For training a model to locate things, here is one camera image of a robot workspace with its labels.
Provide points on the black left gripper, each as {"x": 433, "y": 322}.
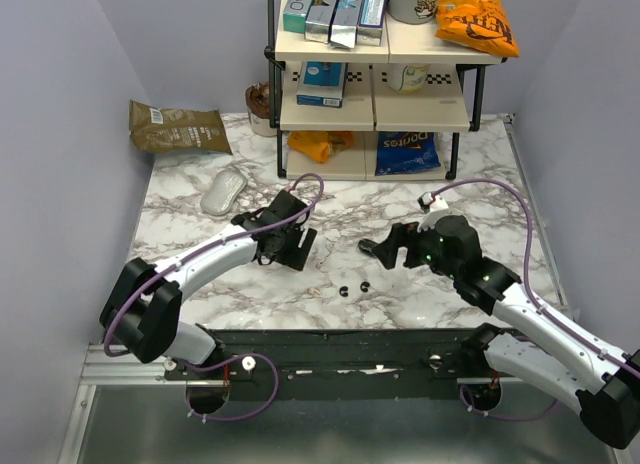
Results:
{"x": 297, "y": 257}

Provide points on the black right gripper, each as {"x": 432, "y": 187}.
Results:
{"x": 402, "y": 234}

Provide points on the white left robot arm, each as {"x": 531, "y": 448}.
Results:
{"x": 142, "y": 314}

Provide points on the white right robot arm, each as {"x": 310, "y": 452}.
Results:
{"x": 597, "y": 380}

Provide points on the black earbud charging case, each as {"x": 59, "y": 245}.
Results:
{"x": 368, "y": 247}

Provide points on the blue Doritos bag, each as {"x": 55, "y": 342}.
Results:
{"x": 405, "y": 153}

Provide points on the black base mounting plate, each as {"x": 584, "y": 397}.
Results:
{"x": 344, "y": 364}

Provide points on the orange snack bag bottom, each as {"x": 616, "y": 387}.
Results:
{"x": 320, "y": 146}

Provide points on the three-tier beige shelf rack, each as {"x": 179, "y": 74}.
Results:
{"x": 449, "y": 102}

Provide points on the brown lidded cup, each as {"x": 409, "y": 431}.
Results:
{"x": 257, "y": 99}

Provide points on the blue box middle shelf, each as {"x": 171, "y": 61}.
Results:
{"x": 321, "y": 84}

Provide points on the brown snack bag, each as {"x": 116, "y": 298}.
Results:
{"x": 160, "y": 130}

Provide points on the blue white toothpaste box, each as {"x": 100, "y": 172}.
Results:
{"x": 371, "y": 22}

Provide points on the silver blue toothpaste box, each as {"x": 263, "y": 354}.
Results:
{"x": 344, "y": 25}

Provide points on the teal toothpaste box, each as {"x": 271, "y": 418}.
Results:
{"x": 295, "y": 14}

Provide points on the white printed mug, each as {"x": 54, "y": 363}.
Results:
{"x": 412, "y": 11}

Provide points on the orange chips bag top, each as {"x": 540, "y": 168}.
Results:
{"x": 482, "y": 25}

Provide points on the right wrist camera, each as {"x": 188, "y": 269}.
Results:
{"x": 434, "y": 208}

